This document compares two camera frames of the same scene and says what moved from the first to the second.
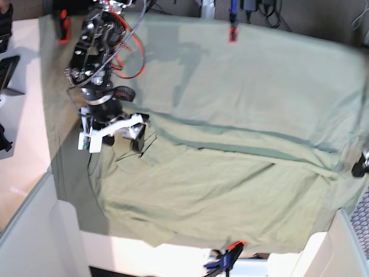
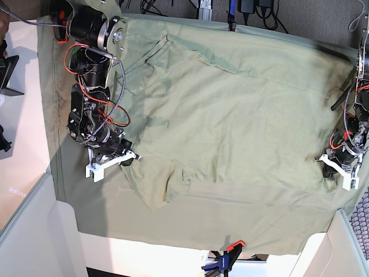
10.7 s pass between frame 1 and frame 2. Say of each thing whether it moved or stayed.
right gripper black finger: moved
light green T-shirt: moved
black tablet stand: stayed
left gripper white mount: moved
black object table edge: stayed
